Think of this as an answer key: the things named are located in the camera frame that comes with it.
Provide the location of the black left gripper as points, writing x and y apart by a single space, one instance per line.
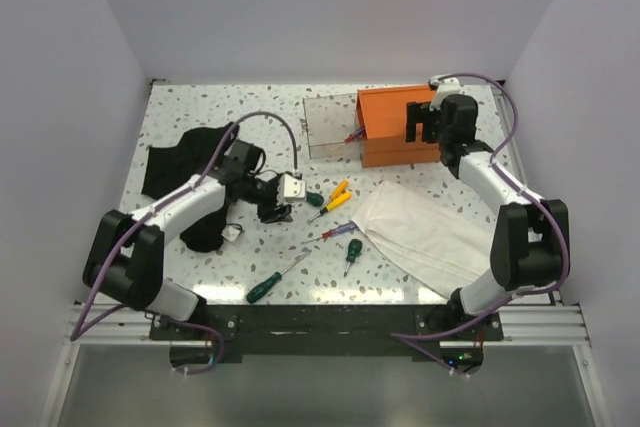
271 214

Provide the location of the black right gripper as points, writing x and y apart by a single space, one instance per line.
418 114

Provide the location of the orange drawer cabinet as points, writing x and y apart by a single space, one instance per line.
382 112

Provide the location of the stubby green screwdriver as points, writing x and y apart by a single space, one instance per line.
314 199
353 252

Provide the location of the orange handled screwdriver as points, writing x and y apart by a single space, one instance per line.
341 188

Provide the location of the yellow handled screwdriver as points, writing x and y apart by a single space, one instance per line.
332 205

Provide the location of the red blue clear screwdriver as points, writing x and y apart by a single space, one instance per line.
338 230

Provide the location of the clear drawer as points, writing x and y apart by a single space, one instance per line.
329 120

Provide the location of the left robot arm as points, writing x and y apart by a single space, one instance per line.
126 260

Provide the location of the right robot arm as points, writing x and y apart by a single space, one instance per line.
529 253

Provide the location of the long green screwdriver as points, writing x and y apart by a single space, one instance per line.
263 288

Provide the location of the black cloth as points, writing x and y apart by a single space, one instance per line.
187 204

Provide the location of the white folded towel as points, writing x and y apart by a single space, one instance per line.
439 248

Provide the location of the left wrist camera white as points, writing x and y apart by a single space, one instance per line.
291 189

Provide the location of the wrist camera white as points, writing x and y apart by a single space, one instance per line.
291 189
443 85

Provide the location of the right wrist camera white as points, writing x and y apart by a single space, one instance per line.
443 85

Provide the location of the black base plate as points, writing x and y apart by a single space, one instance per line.
322 330

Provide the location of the aluminium frame rail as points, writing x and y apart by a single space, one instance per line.
122 328

